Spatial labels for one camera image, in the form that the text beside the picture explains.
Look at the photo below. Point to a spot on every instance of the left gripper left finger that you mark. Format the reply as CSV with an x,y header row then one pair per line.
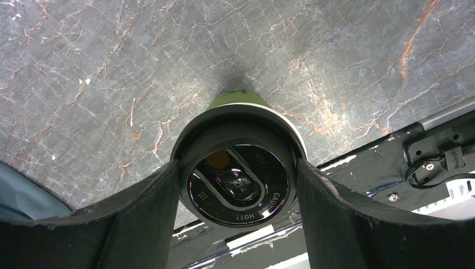
x,y
130,229

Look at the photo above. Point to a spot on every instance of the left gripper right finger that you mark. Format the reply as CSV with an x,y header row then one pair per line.
x,y
346,229

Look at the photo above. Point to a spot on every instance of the black plastic cup lid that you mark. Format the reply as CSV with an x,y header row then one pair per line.
x,y
235,173

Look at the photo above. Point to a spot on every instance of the green paper coffee cup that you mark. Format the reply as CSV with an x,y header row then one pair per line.
x,y
246,104

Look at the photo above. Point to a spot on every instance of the blue cloth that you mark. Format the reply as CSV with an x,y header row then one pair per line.
x,y
23,200

